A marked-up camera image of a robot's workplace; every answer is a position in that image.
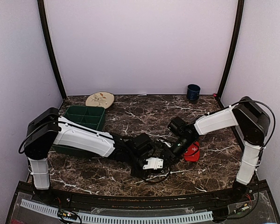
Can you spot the dark blue mug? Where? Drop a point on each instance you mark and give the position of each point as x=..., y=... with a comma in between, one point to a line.
x=193, y=93

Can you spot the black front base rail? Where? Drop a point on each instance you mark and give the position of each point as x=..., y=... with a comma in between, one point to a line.
x=78, y=201

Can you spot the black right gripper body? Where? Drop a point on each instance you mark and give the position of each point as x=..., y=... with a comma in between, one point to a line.
x=180, y=149

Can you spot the red Santa Christmas sock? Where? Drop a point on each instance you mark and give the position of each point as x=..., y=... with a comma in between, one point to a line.
x=193, y=152

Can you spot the white slotted cable duct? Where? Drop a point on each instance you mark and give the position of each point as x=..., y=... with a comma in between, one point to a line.
x=86, y=218

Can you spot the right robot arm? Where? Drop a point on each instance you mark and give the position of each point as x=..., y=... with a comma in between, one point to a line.
x=246, y=114

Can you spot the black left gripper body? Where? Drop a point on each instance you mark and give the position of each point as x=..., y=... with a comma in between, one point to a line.
x=136, y=174

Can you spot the left black frame post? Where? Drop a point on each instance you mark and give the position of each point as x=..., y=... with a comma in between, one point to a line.
x=49, y=46

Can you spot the black frame post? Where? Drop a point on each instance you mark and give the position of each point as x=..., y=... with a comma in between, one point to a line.
x=232, y=48
x=49, y=46

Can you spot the right black frame post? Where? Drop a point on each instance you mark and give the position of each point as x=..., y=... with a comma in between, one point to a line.
x=232, y=48

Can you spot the beige decorated plate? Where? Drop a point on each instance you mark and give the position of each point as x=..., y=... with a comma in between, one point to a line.
x=100, y=99

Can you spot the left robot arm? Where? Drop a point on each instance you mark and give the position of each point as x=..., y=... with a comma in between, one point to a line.
x=51, y=129

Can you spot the green plastic divider tray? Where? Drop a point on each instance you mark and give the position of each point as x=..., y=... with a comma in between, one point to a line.
x=88, y=116

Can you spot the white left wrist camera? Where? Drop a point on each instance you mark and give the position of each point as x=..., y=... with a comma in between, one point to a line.
x=153, y=163

